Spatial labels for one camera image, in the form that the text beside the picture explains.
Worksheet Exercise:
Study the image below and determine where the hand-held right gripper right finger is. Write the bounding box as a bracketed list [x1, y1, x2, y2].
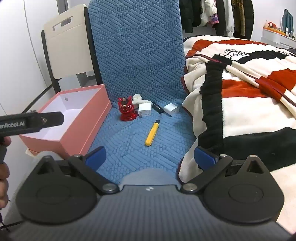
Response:
[180, 146, 266, 195]

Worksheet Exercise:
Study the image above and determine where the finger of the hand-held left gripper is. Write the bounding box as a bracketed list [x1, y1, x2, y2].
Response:
[38, 112, 65, 127]

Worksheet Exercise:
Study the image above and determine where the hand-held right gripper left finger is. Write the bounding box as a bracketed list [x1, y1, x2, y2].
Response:
[30, 146, 120, 195]

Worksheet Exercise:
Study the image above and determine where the pink cardboard box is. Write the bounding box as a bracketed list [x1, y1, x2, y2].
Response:
[18, 84, 112, 160]

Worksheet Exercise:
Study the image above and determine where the red lion figurine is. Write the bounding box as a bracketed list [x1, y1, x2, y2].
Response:
[117, 96, 137, 121]

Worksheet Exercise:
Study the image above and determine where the yellow screwdriver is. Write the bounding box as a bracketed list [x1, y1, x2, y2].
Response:
[145, 119, 160, 147]

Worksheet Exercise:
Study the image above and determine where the white charger adapter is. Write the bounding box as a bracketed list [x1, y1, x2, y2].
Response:
[164, 103, 179, 116]
[138, 103, 152, 117]

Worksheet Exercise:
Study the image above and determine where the black usb stick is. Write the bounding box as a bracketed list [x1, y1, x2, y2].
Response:
[151, 102, 165, 113]

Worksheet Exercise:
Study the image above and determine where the white plush toy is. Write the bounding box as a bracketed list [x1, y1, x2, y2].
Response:
[132, 93, 152, 107]

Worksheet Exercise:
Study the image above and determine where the person's left hand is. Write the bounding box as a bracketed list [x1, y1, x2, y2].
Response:
[0, 136, 11, 204]

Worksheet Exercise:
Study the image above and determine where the red white black blanket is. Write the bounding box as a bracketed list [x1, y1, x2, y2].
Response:
[177, 36, 296, 232]

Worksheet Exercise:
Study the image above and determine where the white wardrobe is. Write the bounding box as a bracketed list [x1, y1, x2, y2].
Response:
[0, 0, 58, 116]

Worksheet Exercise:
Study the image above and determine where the cream folding chair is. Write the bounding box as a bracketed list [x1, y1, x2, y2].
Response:
[41, 4, 103, 93]

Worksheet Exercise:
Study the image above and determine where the blue textured mat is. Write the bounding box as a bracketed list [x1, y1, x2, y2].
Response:
[88, 0, 197, 186]

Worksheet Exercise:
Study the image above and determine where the white dresser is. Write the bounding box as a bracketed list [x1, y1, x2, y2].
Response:
[262, 27, 296, 49]

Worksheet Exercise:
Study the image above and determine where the row of hanging clothes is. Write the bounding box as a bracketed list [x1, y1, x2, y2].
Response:
[179, 0, 255, 39]

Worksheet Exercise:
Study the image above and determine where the red orange toy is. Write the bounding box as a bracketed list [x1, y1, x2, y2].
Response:
[264, 20, 281, 30]

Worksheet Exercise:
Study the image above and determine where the teal cloth item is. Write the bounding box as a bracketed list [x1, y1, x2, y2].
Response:
[281, 9, 294, 30]

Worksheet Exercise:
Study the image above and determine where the black cable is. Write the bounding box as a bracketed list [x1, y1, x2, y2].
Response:
[23, 82, 55, 114]

